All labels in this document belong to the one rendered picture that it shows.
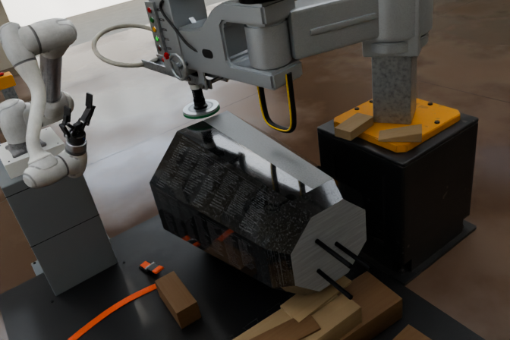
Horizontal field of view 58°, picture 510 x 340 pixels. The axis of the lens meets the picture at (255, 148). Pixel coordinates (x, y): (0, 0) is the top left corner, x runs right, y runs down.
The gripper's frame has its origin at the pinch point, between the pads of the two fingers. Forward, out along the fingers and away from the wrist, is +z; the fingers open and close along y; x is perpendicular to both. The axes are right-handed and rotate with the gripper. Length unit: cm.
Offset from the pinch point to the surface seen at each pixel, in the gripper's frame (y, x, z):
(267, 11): 41, 55, 53
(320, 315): 3, 131, -49
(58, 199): 14, -20, -85
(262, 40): 43, 56, 40
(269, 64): 43, 62, 31
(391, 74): 87, 112, 32
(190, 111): 73, 20, -33
